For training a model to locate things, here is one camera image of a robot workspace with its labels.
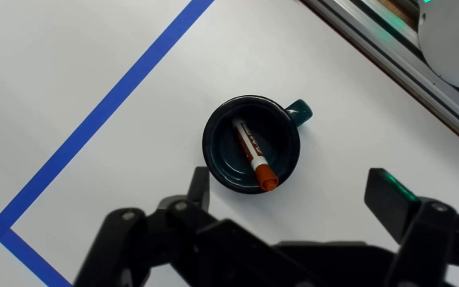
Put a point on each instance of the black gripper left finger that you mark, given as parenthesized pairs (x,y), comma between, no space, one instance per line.
(186,240)

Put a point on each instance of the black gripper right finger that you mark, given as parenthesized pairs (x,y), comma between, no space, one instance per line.
(430,240)

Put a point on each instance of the white marker with orange cap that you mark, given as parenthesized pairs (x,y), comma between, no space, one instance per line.
(250,149)

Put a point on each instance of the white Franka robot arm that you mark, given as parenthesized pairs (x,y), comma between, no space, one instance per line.
(453,48)

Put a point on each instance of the dark green mug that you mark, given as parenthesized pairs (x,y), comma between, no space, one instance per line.
(223,154)

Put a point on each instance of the blue tape line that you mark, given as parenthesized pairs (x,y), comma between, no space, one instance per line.
(102,112)

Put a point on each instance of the aluminium rail frame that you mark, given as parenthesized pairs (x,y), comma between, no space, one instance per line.
(398,58)

